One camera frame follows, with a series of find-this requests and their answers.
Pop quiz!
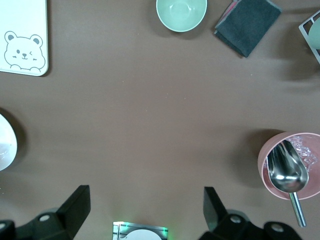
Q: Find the clear crumpled plastic ice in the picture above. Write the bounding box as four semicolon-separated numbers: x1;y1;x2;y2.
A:
287;135;319;173

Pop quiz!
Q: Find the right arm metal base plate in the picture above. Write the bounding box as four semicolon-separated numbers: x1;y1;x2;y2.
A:
112;221;169;240

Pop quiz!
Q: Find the light green bowl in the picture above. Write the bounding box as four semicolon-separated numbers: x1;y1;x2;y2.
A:
155;0;208;33

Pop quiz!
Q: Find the dark grey folded cloth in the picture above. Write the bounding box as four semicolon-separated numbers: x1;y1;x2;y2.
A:
214;0;283;59

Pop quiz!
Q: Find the pale green cup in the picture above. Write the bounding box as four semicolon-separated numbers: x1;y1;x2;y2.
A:
307;18;320;50

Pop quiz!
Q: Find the metal scoop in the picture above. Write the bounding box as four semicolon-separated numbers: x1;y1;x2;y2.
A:
266;139;310;228

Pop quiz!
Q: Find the cream tray with bear print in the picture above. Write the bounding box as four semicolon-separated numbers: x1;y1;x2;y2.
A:
0;0;49;77

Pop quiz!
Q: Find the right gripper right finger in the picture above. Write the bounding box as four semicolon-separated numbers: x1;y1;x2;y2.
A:
198;186;301;240

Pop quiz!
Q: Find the pink bowl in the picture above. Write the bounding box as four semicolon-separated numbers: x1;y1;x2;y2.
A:
257;131;320;201

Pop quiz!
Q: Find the white round plate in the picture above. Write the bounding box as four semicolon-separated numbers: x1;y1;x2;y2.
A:
0;112;18;172

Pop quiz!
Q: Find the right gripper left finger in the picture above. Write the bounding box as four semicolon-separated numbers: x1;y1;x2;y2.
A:
0;184;91;240

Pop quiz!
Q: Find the white wire cup rack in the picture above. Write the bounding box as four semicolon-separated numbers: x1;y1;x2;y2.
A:
298;9;320;66

